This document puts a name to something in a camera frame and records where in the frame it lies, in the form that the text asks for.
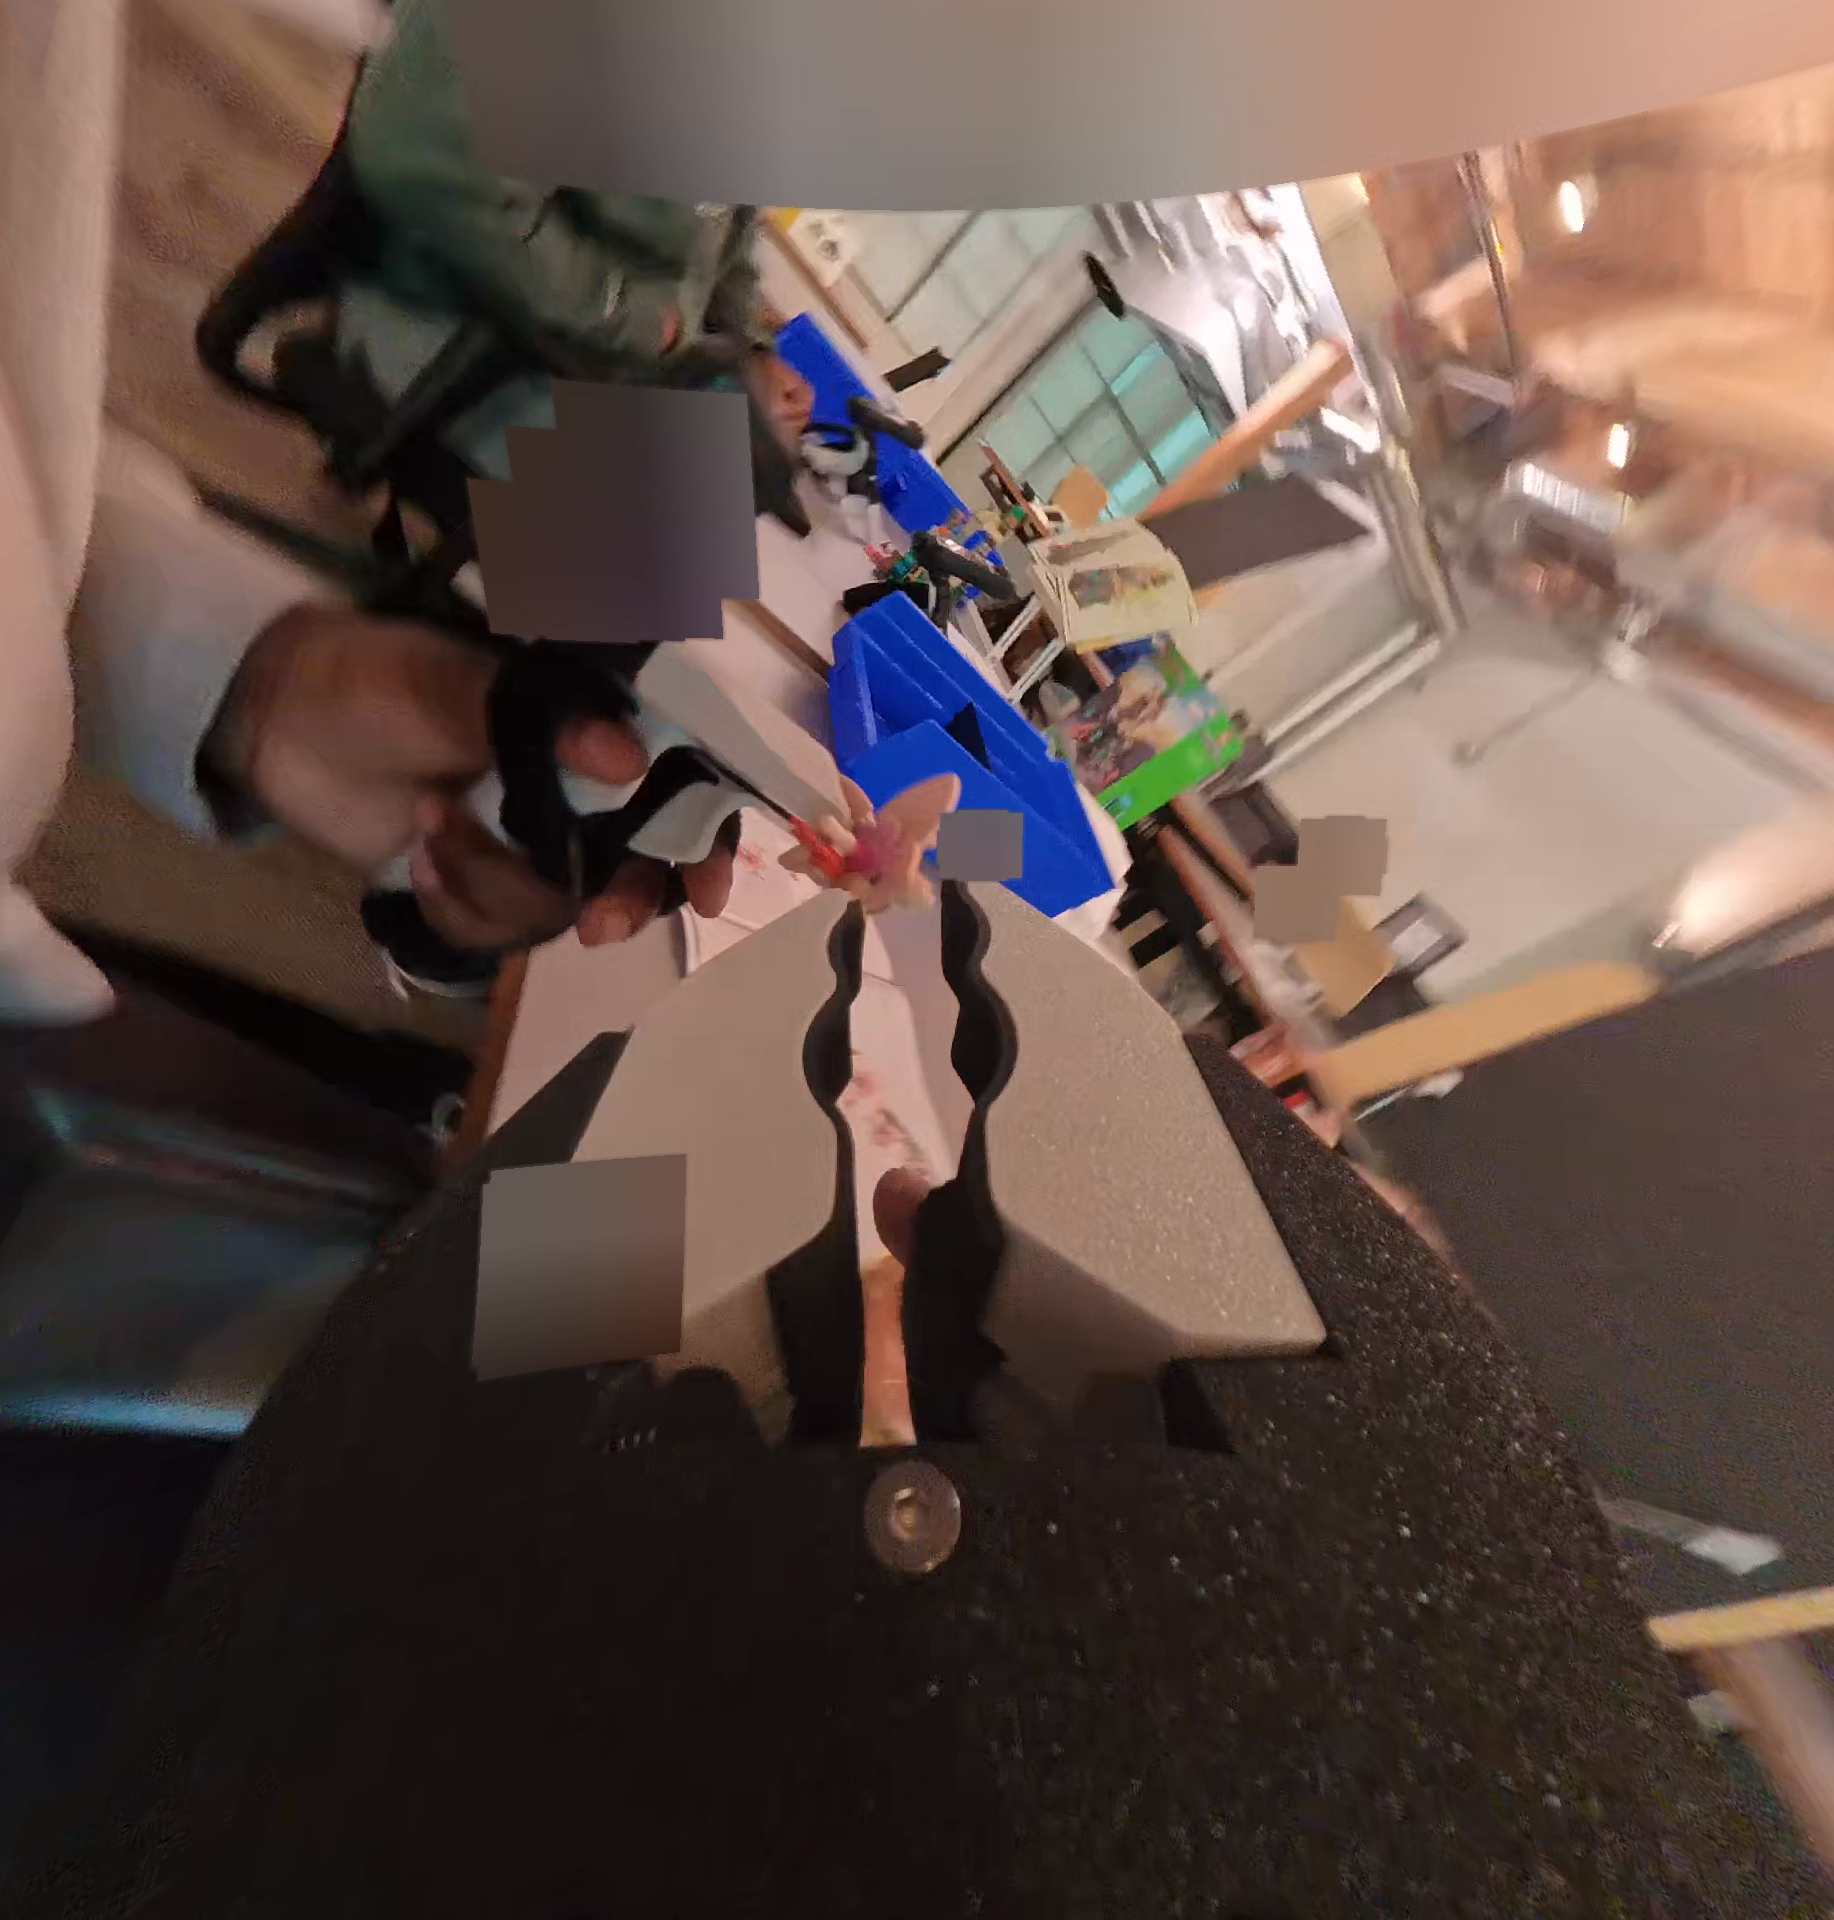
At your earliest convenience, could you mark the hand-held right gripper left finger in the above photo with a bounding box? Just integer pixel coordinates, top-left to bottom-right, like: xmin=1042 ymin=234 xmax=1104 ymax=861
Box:
xmin=575 ymin=896 xmax=866 ymax=1442

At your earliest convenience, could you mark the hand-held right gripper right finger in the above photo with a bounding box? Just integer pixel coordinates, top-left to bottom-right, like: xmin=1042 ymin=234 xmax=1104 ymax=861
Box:
xmin=909 ymin=885 xmax=1328 ymax=1411

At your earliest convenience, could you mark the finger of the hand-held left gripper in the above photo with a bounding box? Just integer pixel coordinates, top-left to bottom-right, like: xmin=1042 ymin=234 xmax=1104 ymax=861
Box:
xmin=635 ymin=639 xmax=847 ymax=824
xmin=484 ymin=930 xmax=697 ymax=1172

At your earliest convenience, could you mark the small pink toy flower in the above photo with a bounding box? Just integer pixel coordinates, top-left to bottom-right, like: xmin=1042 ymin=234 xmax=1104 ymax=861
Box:
xmin=840 ymin=773 xmax=965 ymax=912

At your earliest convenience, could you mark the person's left forearm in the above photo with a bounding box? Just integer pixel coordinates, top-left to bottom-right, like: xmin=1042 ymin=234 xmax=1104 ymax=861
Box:
xmin=0 ymin=0 xmax=351 ymax=1025

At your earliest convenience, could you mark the person's left hand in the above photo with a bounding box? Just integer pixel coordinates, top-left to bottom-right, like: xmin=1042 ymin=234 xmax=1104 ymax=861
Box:
xmin=241 ymin=604 xmax=742 ymax=953

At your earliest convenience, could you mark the blue plastic bin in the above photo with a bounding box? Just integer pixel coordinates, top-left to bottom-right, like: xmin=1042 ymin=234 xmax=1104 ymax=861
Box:
xmin=774 ymin=313 xmax=997 ymax=604
xmin=830 ymin=592 xmax=1132 ymax=919

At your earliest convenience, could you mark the white black hand-held device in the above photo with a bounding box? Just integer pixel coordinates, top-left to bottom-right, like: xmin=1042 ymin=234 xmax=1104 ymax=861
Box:
xmin=796 ymin=391 xmax=933 ymax=488

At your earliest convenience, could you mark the black office chair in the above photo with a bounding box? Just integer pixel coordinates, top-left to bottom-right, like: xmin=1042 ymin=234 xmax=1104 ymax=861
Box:
xmin=195 ymin=141 xmax=536 ymax=500

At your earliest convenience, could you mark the beige printed toy box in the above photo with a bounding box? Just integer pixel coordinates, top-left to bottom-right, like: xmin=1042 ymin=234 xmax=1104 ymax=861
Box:
xmin=1028 ymin=516 xmax=1199 ymax=650

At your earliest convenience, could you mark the green printed toy box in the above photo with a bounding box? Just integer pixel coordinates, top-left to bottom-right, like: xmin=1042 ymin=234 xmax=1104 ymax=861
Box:
xmin=1051 ymin=636 xmax=1252 ymax=836

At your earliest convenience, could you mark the grey metal case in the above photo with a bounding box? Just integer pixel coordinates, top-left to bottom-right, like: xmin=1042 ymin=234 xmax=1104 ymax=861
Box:
xmin=0 ymin=1080 xmax=456 ymax=1444

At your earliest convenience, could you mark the black floor mat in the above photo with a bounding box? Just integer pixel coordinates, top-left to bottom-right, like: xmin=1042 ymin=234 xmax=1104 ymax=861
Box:
xmin=1141 ymin=478 xmax=1371 ymax=590

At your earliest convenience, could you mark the wooden beam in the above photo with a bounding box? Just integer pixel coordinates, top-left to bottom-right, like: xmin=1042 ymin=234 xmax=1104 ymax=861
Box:
xmin=1176 ymin=338 xmax=1357 ymax=522

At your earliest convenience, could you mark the wooden frame piece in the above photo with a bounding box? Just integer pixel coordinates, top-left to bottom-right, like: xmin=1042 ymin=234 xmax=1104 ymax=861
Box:
xmin=1643 ymin=1580 xmax=1834 ymax=1894

